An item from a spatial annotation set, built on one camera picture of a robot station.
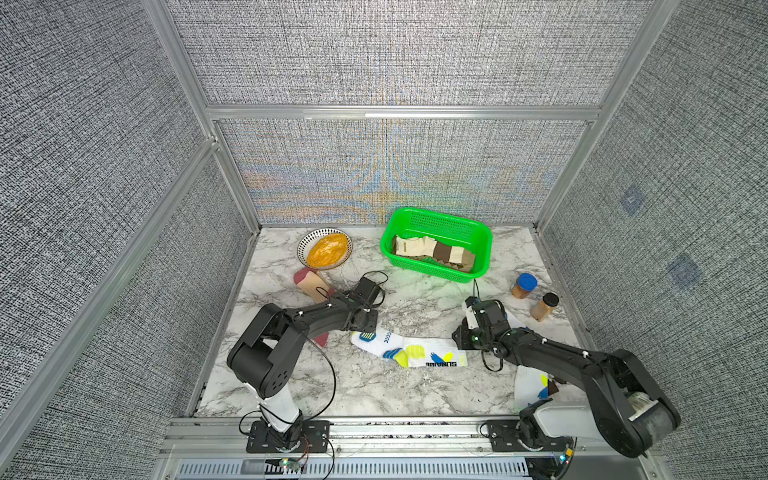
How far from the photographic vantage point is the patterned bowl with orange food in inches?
41.5

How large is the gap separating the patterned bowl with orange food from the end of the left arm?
→ 29 cm

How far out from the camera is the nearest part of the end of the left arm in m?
0.68
